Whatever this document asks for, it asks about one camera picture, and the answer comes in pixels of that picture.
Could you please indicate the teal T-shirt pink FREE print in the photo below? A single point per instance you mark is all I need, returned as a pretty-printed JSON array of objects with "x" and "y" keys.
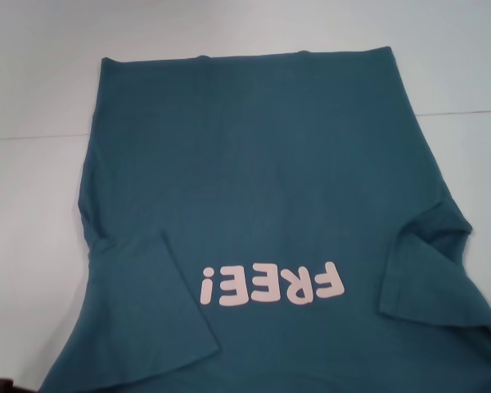
[{"x": 270, "y": 163}]

